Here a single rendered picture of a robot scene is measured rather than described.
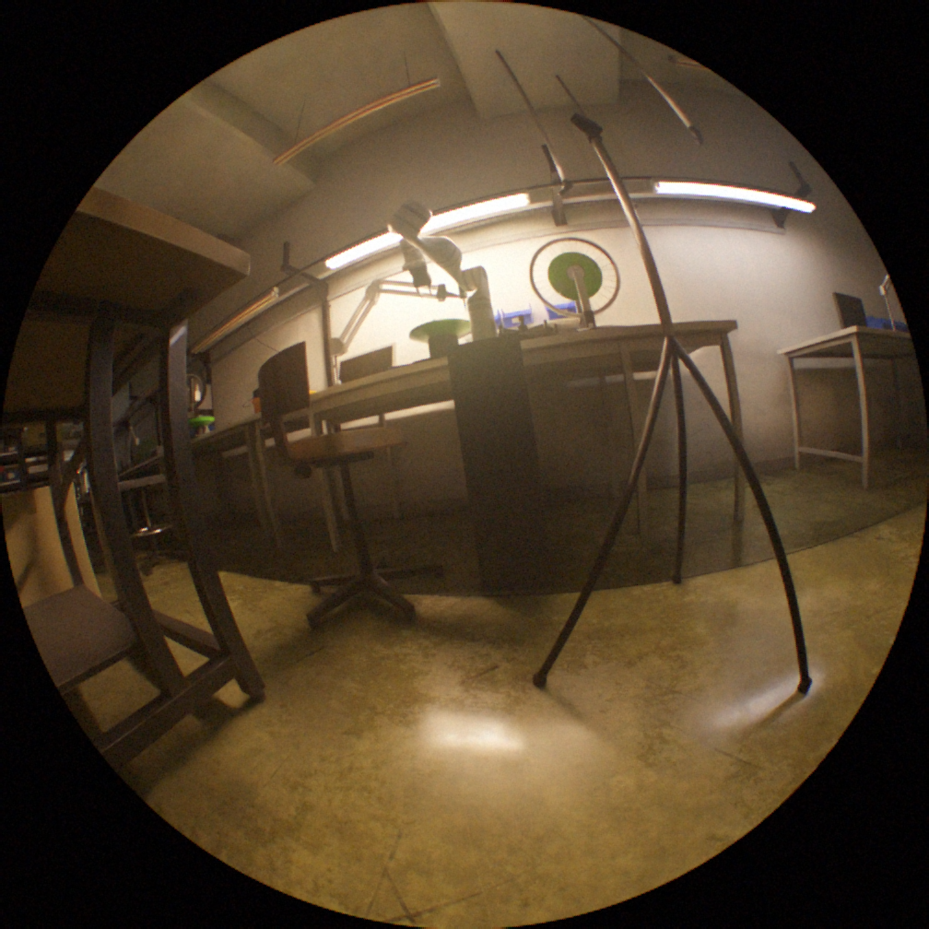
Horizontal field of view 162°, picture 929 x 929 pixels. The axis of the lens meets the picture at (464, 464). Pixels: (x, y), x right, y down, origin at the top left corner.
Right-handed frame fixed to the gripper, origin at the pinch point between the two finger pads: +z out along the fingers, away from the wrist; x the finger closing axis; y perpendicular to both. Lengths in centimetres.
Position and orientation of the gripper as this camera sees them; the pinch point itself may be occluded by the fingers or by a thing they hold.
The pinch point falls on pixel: (427, 299)
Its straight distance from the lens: 141.7
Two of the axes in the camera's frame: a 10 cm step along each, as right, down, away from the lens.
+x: -9.8, 1.3, 1.6
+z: 2.1, 4.8, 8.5
